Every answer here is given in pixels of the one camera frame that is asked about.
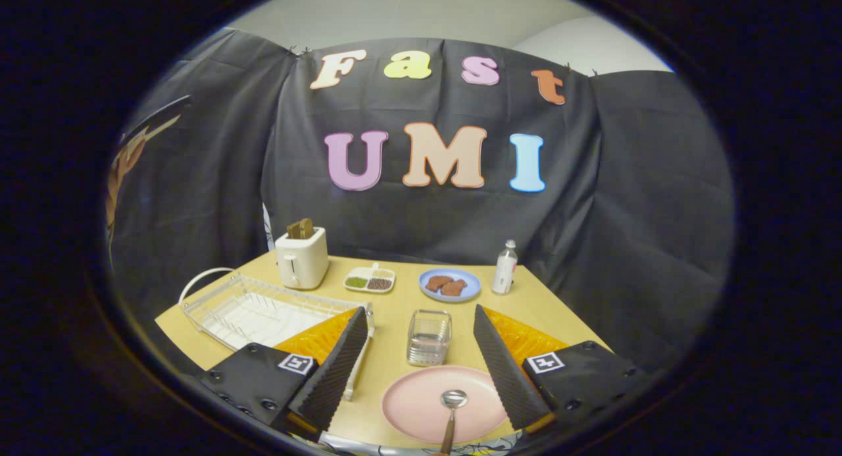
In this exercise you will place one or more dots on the blue plate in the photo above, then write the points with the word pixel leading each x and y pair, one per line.
pixel 470 279

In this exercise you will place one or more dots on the brown toast piece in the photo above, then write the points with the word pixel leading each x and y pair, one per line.
pixel 436 283
pixel 455 288

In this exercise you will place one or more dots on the green beans pile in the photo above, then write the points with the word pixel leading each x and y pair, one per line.
pixel 356 282

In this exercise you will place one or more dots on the black backdrop cloth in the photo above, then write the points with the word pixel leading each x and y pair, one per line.
pixel 625 212

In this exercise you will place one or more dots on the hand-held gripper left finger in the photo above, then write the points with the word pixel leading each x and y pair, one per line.
pixel 335 364

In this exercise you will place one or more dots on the printed cloth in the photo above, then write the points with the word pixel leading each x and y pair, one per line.
pixel 490 450

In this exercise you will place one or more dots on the brown beans pile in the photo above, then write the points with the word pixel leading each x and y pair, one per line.
pixel 379 283

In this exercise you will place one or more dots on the pink plate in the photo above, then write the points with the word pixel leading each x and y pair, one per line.
pixel 414 403

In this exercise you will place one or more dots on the brown bread slices in toaster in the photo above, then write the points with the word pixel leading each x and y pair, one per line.
pixel 301 229

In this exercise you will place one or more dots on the white divided snack tray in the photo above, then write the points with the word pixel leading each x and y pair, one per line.
pixel 370 274

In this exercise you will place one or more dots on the clear bottle with white label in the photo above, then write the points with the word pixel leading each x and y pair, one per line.
pixel 504 268

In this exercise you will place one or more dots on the white toaster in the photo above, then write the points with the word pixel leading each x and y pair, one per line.
pixel 304 258

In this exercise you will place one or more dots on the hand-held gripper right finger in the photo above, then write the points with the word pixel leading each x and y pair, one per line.
pixel 506 370

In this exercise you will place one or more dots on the clear plastic basket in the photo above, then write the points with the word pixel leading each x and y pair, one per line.
pixel 429 341

